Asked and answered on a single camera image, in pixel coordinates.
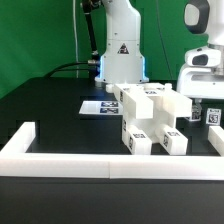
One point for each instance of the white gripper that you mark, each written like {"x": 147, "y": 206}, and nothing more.
{"x": 202, "y": 75}

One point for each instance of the white chair seat part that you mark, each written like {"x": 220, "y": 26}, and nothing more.
{"x": 147, "y": 125}

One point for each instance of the white chair back frame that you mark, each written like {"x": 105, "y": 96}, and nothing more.
{"x": 140, "y": 100}

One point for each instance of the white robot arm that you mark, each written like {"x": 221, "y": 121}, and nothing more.
{"x": 122, "y": 61}

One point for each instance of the left small tag cube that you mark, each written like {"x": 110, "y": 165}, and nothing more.
{"x": 195, "y": 117}

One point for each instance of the small tag cube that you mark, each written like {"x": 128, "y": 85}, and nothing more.
{"x": 213, "y": 116}
{"x": 195, "y": 117}

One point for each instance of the right small tag cube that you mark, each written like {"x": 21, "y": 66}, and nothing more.
{"x": 213, "y": 116}

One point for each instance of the white marker sheet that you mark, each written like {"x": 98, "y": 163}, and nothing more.
{"x": 101, "y": 108}

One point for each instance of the white U-shaped fence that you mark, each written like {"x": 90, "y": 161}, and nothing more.
{"x": 15, "y": 160}

